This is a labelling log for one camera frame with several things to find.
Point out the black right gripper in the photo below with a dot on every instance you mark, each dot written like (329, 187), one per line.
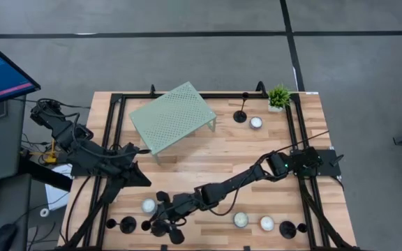
(185, 204)

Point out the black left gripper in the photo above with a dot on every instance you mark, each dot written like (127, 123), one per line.
(126, 157)

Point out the tall black candlestick holder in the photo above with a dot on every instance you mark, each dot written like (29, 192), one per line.
(146, 225)

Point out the white tealight candle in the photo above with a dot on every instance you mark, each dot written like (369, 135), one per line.
(267, 223)
(148, 205)

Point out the short black candlestick holder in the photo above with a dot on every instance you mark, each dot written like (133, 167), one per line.
(240, 116)

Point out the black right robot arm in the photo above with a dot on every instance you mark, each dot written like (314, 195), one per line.
(229, 183)

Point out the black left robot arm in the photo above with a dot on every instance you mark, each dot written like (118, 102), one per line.
(65, 130)

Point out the candle in blue patterned jar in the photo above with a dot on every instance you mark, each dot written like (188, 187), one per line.
(240, 219)

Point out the black table edge clip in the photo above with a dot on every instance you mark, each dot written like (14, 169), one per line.
(164, 248)
(246, 248)

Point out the green perforated metal shelf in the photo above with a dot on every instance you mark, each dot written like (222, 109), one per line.
(173, 115)

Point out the white paper sheet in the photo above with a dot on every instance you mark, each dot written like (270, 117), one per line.
(56, 197)

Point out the yellow clamp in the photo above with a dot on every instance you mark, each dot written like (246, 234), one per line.
(51, 158)

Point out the black desk beam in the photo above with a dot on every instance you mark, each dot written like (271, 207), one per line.
(44, 174)

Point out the white tape roll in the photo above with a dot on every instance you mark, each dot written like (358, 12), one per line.
(44, 209)

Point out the black computer mouse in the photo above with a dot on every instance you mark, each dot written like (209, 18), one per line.
(3, 237)

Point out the green plant in white pot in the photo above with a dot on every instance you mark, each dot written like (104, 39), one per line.
(278, 97)

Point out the white table edge label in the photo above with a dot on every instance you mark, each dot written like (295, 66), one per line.
(312, 92)

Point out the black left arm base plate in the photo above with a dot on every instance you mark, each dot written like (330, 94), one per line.
(82, 171)

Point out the black aluminium table frame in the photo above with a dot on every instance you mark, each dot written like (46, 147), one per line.
(225, 96)

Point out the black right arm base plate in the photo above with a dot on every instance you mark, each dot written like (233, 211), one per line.
(330, 169)

